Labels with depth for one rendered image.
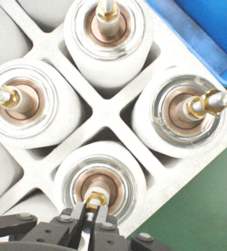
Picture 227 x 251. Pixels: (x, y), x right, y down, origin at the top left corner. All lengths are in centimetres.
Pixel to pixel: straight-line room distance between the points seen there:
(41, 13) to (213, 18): 31
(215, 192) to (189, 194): 5
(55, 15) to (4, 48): 8
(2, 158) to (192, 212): 37
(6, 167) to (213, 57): 43
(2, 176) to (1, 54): 15
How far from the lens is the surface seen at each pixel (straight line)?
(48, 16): 37
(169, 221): 55
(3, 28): 34
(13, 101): 24
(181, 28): 57
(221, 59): 57
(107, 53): 27
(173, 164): 36
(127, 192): 26
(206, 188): 55
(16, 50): 37
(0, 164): 34
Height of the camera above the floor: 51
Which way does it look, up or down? 88 degrees down
